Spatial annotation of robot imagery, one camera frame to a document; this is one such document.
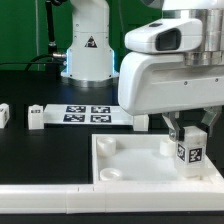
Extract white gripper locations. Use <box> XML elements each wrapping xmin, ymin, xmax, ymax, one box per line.
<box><xmin>118</xmin><ymin>52</ymin><xmax>224</xmax><ymax>141</ymax></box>

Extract white square tabletop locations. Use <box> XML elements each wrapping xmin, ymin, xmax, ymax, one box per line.
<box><xmin>92</xmin><ymin>134</ymin><xmax>224</xmax><ymax>184</ymax></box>

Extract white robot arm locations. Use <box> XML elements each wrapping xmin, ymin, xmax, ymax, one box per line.
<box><xmin>62</xmin><ymin>0</ymin><xmax>224</xmax><ymax>140</ymax></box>

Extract white L-shaped obstacle fence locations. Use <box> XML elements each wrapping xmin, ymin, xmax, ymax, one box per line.
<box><xmin>0</xmin><ymin>183</ymin><xmax>224</xmax><ymax>214</ymax></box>

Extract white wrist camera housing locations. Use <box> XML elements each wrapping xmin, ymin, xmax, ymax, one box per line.
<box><xmin>125</xmin><ymin>19</ymin><xmax>202</xmax><ymax>54</ymax></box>

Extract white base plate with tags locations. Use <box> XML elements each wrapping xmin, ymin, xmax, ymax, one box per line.
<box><xmin>44</xmin><ymin>104</ymin><xmax>133</xmax><ymax>125</ymax></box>

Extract black cable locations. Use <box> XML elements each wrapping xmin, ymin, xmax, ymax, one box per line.
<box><xmin>0</xmin><ymin>54</ymin><xmax>66</xmax><ymax>72</ymax></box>

